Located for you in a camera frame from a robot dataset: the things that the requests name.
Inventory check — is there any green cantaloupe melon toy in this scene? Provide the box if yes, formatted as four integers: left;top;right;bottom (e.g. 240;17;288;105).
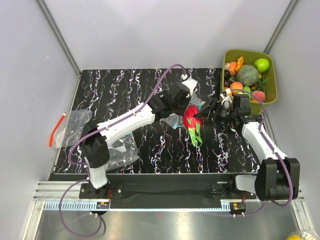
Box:
236;65;259;87

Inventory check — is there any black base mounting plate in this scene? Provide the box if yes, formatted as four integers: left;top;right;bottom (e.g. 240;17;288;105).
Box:
79;173;254;200

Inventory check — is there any green apple toy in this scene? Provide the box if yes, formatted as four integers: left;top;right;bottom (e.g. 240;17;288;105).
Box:
253;58;270;73

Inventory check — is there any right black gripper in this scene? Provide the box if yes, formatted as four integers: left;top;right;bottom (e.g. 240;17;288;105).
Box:
193;98;237;130

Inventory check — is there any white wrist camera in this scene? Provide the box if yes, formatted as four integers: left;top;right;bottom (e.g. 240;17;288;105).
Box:
220;88;233;109
181;74;198;96

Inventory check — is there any red dragon fruit toy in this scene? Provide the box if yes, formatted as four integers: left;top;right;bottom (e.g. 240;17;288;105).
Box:
182;105;204;147

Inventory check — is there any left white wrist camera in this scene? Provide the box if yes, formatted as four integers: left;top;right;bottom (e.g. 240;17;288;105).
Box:
181;74;198;96

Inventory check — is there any clear bag orange zipper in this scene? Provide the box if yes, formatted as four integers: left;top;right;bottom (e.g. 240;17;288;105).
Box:
49;109;93;149

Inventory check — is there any yellow lemon toy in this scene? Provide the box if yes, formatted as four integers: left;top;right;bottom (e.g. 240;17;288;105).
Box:
286;233;303;240

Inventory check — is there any clear bag teal zipper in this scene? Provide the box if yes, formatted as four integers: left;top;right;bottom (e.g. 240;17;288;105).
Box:
163;93;206;130

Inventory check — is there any clear bag on stack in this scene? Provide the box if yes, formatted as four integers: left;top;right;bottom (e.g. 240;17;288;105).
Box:
105;132;139;172

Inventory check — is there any olive green plastic bin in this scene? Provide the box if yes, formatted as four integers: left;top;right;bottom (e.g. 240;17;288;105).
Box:
223;49;278;107

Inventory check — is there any black marbled table mat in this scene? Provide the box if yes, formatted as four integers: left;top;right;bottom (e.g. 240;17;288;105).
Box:
53;67;266;174

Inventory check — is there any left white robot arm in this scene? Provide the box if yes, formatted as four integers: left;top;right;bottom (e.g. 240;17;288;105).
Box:
80;78;197;198

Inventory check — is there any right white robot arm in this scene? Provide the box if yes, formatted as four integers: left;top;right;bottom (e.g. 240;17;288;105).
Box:
194;94;300;205

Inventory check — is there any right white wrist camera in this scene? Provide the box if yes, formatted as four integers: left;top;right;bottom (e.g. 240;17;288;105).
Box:
220;88;233;109

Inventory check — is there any peach toy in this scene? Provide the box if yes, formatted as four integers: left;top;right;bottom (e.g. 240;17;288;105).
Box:
251;90;266;102
229;81;244;95

